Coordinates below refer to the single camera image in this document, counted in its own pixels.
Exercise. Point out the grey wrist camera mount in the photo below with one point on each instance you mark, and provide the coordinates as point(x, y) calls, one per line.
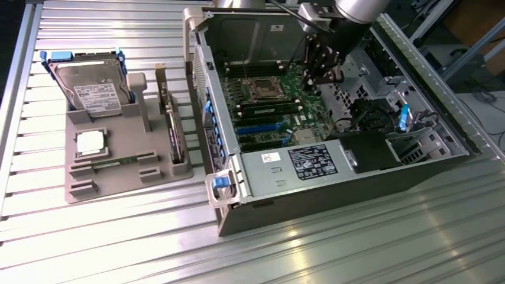
point(313, 16)

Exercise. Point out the installed RAM stick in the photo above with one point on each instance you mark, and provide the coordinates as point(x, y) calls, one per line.
point(269, 109)

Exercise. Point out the silver chipset heat sink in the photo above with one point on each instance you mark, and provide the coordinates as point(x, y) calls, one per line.
point(304, 137)

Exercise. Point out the CPU socket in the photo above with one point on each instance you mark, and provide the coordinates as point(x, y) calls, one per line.
point(263, 88)

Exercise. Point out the open black PC case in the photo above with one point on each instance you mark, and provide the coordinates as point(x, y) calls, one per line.
point(316, 204)

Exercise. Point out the silver power supply unit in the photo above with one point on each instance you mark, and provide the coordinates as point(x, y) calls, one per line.
point(300, 168)

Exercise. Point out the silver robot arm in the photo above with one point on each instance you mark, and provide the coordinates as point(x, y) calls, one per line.
point(363, 9)

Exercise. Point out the green motherboard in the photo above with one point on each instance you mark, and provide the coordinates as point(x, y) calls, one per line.
point(292, 88)

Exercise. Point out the grey aluminium frame post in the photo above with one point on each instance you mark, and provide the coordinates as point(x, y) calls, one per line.
point(465, 50)

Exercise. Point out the blue case latch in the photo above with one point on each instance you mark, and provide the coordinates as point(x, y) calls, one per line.
point(219, 182)

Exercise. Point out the silver hard disk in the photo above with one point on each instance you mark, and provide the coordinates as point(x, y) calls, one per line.
point(95, 88)

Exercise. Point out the grey parts rack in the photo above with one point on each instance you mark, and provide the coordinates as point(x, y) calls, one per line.
point(119, 180)

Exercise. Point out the graphics card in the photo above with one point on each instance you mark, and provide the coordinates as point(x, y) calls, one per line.
point(171, 118)

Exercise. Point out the green RAM stick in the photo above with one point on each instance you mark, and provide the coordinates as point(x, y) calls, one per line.
point(116, 163)

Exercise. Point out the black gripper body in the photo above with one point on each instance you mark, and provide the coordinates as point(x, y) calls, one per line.
point(349, 35)

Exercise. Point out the silver CPU chip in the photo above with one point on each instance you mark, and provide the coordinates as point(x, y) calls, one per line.
point(91, 143)

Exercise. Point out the blue disk caddy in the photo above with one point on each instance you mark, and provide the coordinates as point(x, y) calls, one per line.
point(62, 56)

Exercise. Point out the blue expansion slot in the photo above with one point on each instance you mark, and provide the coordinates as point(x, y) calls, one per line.
point(256, 128)

